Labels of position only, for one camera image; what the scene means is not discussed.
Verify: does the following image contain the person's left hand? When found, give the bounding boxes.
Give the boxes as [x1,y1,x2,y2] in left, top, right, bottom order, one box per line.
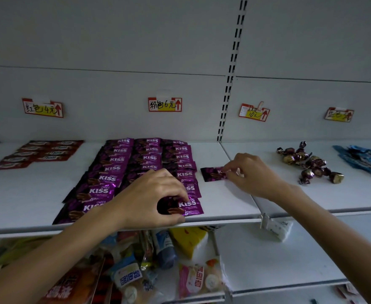
[108,168,191,231]

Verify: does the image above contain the person's right hand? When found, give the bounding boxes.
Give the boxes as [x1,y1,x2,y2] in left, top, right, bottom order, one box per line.
[222,153,288,202]

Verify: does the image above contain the purple chocolate snack packet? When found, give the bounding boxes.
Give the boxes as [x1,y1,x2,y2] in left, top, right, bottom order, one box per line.
[200,166,229,183]
[158,195,204,216]

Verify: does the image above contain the person's left forearm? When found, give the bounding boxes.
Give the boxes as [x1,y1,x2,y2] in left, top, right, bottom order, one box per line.
[0,199,123,304]

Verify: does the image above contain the person's right forearm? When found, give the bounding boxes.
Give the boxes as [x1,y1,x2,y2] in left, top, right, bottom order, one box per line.
[277,183,371,304]

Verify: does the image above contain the yellow snack packet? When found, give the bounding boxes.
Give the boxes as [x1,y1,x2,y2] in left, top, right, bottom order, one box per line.
[169,227,209,259]

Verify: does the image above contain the white shelf label holder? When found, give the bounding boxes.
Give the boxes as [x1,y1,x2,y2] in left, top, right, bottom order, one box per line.
[261,213,294,242]

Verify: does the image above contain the pink white snack packet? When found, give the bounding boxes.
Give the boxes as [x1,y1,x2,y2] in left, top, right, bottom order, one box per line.
[178,258,225,299]

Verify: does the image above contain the blue white snack packet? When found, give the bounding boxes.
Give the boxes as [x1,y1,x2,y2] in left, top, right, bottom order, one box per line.
[111,255,143,290]

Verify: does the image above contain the red yellow price tag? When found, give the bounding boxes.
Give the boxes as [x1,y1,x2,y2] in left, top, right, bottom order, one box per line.
[22,98,64,118]
[324,107,355,123]
[148,97,183,112]
[239,101,271,122]

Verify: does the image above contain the rows of purple packets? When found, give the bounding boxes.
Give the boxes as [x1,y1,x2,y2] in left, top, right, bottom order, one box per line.
[53,138,202,225]

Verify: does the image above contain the pile of brown wrapped candies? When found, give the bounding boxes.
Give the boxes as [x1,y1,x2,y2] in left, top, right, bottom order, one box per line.
[276,141,345,185]

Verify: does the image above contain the clear packet of round sweets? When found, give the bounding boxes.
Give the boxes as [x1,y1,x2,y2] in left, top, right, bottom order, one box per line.
[122,278,156,304]

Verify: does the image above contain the white lower shelf board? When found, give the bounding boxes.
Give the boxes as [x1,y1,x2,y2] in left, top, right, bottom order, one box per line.
[214,213,371,297]

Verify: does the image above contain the orange red snack packet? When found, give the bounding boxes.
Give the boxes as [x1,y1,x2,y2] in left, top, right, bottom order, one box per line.
[38,259,105,304]

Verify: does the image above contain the slotted white shelf upright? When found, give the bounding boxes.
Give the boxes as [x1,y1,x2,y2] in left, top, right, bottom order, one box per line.
[216,0,249,142]

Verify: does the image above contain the pile of blue packets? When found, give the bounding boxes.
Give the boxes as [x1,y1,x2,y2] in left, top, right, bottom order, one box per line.
[332,145,371,183]

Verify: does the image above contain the rows of red packets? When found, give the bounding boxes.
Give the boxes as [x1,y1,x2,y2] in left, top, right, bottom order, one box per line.
[0,140,85,171]

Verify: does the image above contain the wide white shelf board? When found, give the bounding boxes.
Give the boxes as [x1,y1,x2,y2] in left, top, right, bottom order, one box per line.
[0,142,263,240]

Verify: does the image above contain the red white packet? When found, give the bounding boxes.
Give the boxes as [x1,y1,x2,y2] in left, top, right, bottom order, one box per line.
[336,282,368,304]

